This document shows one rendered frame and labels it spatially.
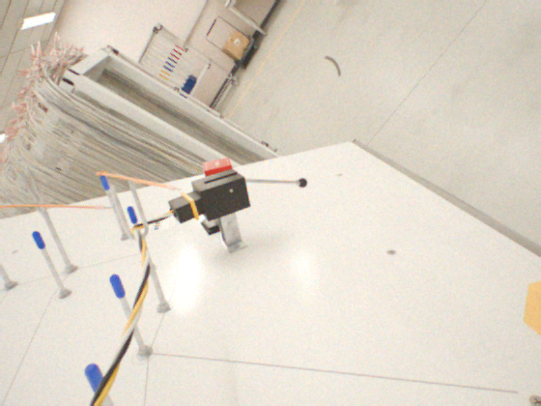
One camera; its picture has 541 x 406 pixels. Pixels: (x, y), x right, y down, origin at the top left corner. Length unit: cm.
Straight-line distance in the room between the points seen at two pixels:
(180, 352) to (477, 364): 24
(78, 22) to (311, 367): 872
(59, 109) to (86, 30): 779
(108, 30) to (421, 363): 862
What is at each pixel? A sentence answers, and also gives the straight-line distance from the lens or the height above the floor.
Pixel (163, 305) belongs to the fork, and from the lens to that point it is 42.
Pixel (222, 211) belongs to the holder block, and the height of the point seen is 112.
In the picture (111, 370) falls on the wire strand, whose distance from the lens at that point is 24.
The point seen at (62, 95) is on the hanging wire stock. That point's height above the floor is 142.
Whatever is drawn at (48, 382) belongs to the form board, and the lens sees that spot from 41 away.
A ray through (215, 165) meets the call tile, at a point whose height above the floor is 110.
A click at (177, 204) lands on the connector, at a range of 45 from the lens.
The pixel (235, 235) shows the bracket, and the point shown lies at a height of 108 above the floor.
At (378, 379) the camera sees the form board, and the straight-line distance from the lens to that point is 32.
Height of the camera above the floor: 125
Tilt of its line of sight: 22 degrees down
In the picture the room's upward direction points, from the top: 61 degrees counter-clockwise
